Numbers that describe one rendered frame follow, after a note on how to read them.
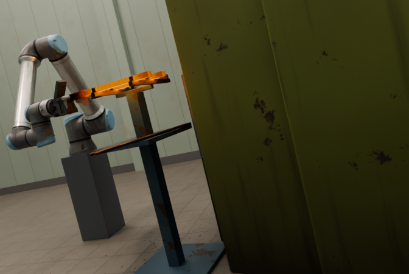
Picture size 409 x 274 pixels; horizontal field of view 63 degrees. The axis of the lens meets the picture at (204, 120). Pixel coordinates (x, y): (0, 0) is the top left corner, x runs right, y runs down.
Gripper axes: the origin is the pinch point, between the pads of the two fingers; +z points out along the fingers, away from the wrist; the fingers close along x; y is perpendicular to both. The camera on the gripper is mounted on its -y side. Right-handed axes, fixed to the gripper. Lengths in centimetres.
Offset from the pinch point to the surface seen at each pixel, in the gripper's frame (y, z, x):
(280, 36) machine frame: 2, 95, 9
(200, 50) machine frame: -3, 61, -6
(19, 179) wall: 72, -418, -240
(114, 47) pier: -86, -178, -265
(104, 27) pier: -116, -185, -264
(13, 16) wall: -180, -342, -251
